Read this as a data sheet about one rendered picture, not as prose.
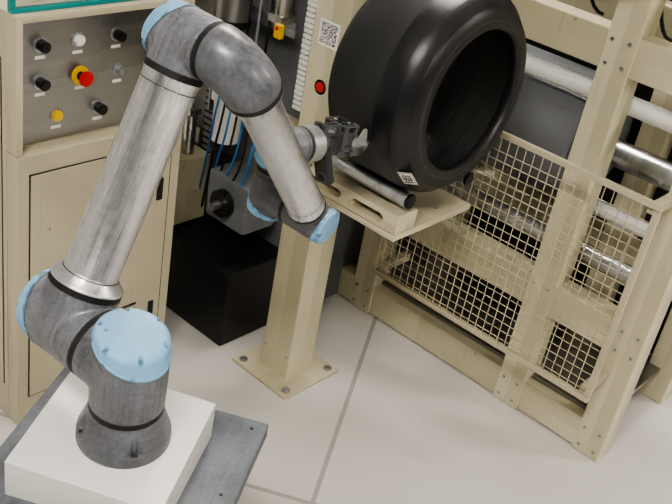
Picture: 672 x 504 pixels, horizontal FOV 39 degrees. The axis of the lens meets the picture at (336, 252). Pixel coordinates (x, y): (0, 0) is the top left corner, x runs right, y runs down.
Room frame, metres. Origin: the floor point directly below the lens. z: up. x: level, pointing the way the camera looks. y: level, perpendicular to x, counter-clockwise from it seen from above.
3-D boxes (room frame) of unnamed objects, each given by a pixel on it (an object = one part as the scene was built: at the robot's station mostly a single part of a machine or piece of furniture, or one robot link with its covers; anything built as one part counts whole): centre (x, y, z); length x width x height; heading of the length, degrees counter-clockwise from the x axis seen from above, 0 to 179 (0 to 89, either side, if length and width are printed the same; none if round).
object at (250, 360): (2.69, 0.10, 0.01); 0.27 x 0.27 x 0.02; 53
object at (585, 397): (2.67, -0.50, 0.65); 0.90 x 0.02 x 0.70; 53
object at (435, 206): (2.55, -0.12, 0.80); 0.37 x 0.36 x 0.02; 143
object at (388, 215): (2.44, -0.03, 0.84); 0.36 x 0.09 x 0.06; 53
